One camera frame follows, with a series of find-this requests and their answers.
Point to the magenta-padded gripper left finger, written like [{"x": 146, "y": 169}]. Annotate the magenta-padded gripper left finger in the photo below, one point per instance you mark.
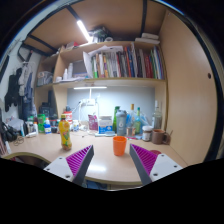
[{"x": 63, "y": 166}]

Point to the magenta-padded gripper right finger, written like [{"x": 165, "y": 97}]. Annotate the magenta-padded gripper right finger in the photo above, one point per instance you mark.
[{"x": 163, "y": 165}]

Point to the yellow drink bottle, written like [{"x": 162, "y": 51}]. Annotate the yellow drink bottle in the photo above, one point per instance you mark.
[{"x": 65, "y": 133}]

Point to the brown mug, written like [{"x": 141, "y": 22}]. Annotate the brown mug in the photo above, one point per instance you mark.
[{"x": 158, "y": 136}]

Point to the white-lidded dark jar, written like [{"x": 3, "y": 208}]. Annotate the white-lidded dark jar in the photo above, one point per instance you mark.
[{"x": 147, "y": 134}]

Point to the small blue white bottle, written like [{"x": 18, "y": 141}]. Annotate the small blue white bottle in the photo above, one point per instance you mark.
[{"x": 47, "y": 127}]

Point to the tall clear glass bottle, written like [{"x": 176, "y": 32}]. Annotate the tall clear glass bottle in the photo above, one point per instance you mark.
[{"x": 157, "y": 118}]

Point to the orange plastic cup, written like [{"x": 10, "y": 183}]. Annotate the orange plastic cup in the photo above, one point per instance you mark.
[{"x": 119, "y": 146}]

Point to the green container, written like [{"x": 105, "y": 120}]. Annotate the green container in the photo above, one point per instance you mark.
[{"x": 41, "y": 124}]

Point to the red white container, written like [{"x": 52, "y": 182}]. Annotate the red white container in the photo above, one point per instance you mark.
[{"x": 68, "y": 117}]

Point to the pink pouch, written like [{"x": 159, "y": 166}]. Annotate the pink pouch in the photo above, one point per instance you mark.
[{"x": 93, "y": 122}]

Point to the blue white carton box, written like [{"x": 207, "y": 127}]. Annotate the blue white carton box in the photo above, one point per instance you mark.
[{"x": 105, "y": 126}]

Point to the grey shaker bottle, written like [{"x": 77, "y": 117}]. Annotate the grey shaker bottle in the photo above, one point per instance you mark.
[{"x": 121, "y": 123}]

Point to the gold-capped clear bottle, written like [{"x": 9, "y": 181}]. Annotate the gold-capped clear bottle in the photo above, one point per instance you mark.
[{"x": 131, "y": 115}]

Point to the dark green bottle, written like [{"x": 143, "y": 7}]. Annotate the dark green bottle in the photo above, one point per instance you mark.
[{"x": 115, "y": 116}]

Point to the thin white strip light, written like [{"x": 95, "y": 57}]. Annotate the thin white strip light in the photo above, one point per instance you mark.
[{"x": 90, "y": 87}]

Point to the hanging dark clothes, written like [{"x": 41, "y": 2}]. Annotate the hanging dark clothes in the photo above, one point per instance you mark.
[{"x": 15, "y": 88}]

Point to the wooden bookshelf unit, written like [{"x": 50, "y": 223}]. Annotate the wooden bookshelf unit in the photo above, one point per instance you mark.
[{"x": 110, "y": 63}]

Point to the long white tube light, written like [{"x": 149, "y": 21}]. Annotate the long white tube light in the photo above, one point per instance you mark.
[{"x": 83, "y": 30}]

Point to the white wall socket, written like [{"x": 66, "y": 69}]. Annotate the white wall socket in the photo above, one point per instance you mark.
[{"x": 88, "y": 102}]

